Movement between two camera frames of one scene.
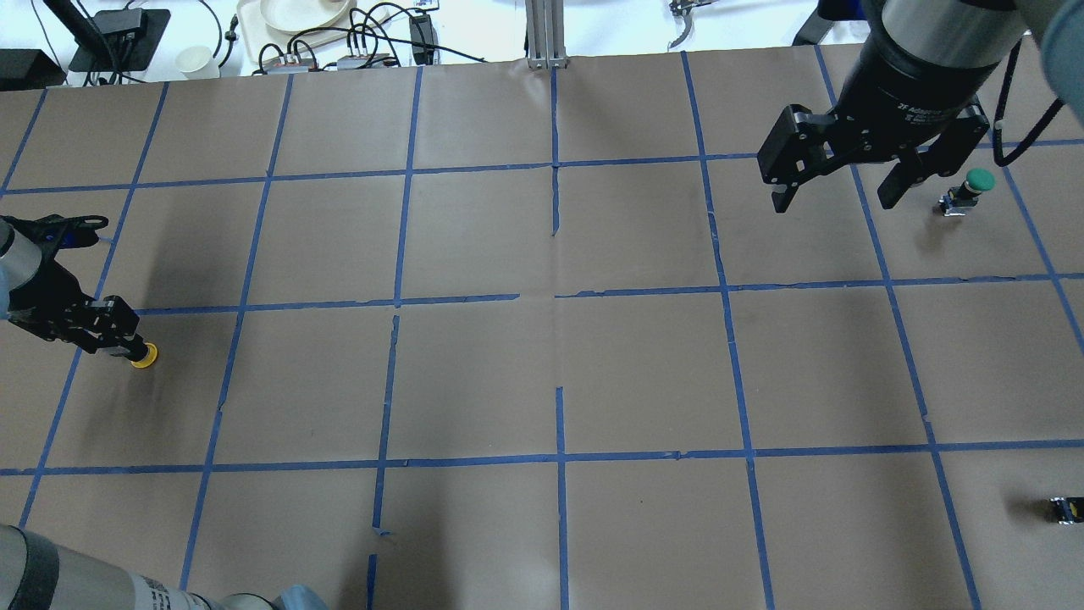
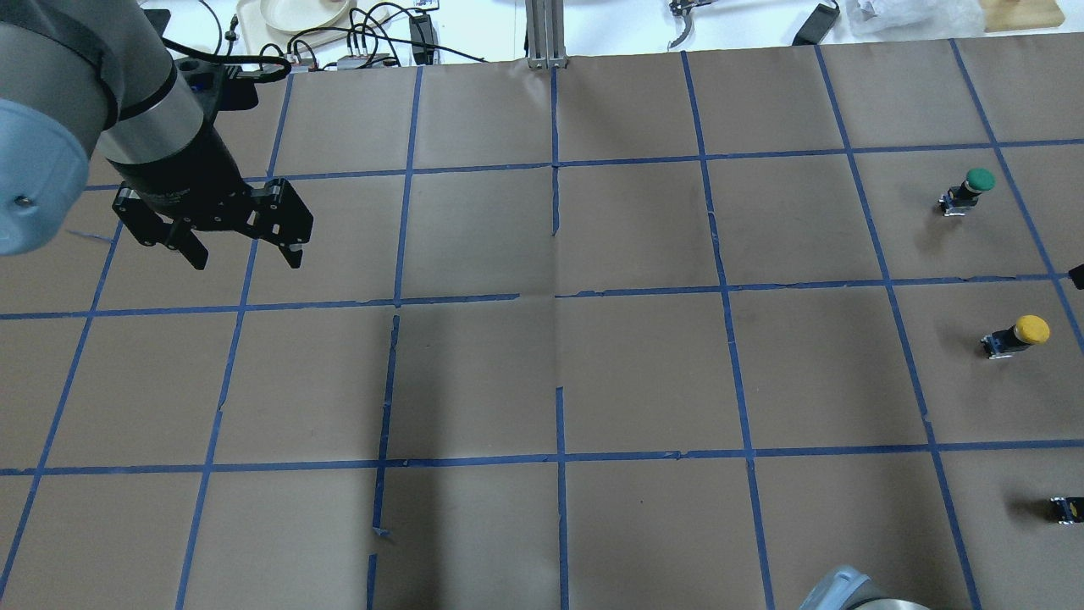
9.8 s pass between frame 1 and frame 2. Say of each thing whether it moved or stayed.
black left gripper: moved
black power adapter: stayed
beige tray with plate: stayed
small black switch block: stayed
